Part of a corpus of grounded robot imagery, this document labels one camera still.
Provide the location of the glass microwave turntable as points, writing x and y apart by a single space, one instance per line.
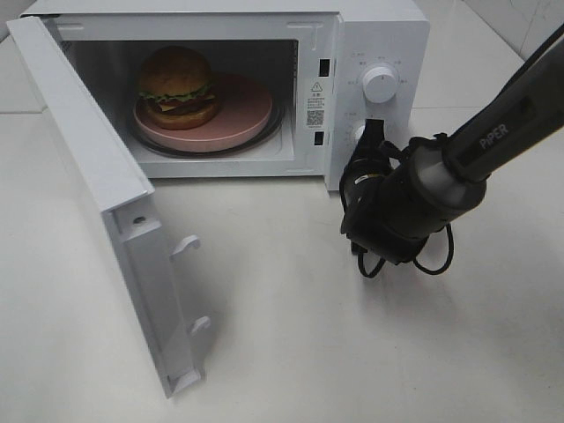
263 137

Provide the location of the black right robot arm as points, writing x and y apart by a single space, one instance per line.
394 199

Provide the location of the white microwave door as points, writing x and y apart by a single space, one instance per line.
118 200

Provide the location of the pink round plate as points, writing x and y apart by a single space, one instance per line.
245 107

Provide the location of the white microwave knob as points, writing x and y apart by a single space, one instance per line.
358 135
379 83

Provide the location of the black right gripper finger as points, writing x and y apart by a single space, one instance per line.
371 138

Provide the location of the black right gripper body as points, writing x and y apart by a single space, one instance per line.
363 222

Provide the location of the burger with lettuce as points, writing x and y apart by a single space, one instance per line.
175 89

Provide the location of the white microwave oven body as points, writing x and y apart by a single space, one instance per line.
310 54

